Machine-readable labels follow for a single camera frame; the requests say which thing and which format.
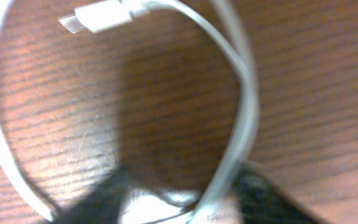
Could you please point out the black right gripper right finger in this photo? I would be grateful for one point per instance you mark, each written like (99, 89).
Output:
(261, 201)

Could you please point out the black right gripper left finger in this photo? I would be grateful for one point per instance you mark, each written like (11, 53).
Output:
(102, 205)

